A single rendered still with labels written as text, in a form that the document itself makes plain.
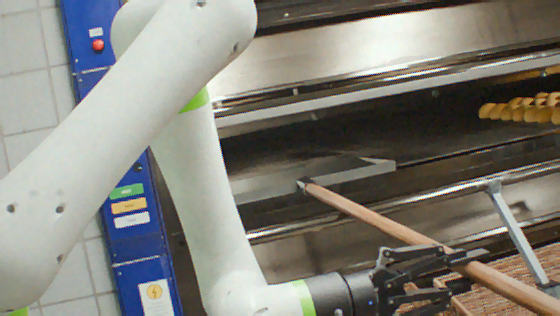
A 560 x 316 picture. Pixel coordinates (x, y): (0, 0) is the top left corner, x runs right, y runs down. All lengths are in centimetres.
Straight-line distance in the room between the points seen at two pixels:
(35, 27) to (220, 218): 104
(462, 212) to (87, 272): 108
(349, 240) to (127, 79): 138
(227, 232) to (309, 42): 106
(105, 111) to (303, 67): 127
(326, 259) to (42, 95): 88
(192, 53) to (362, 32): 129
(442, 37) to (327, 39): 34
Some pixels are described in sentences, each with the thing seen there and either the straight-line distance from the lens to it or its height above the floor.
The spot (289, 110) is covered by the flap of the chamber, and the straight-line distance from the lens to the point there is 200.
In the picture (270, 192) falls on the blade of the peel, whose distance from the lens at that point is 215.
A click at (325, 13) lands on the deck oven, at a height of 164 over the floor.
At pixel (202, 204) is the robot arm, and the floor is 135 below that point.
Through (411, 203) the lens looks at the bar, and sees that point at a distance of 187.
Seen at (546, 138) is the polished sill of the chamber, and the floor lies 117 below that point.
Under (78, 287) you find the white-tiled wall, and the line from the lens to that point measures 214.
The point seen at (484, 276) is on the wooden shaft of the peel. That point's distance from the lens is 118.
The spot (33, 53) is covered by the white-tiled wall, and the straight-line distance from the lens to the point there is 209.
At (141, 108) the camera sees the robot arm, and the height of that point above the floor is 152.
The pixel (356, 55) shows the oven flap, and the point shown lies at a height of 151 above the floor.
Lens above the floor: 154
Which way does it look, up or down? 7 degrees down
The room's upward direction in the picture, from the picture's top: 10 degrees counter-clockwise
